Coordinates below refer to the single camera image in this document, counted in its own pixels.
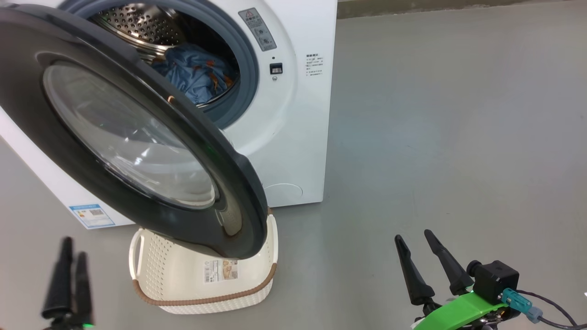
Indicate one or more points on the stainless steel washing machine drum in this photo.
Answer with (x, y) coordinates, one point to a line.
(137, 23)

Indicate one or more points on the blue energy label sticker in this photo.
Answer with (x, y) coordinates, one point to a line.
(91, 216)

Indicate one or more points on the round black-rimmed glass door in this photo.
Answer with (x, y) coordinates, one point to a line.
(183, 151)

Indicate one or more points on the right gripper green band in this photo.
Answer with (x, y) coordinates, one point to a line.
(458, 311)

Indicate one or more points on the cream perforated laundry basket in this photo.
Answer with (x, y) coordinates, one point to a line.
(183, 275)

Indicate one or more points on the round white filter cover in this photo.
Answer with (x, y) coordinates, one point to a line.
(286, 196)

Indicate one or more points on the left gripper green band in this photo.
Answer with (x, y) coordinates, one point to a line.
(69, 326)

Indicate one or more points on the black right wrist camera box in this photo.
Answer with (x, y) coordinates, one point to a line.
(495, 279)

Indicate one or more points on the white front-load washing machine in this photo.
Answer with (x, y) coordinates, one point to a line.
(298, 137)

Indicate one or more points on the small black text label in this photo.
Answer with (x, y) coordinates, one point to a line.
(314, 64)

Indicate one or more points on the basket product label sticker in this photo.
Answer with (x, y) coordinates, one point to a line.
(221, 270)

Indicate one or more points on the blue garment small orange prints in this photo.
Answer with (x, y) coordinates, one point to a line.
(199, 75)

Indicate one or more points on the grey warning sticker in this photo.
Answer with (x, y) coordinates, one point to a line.
(257, 30)

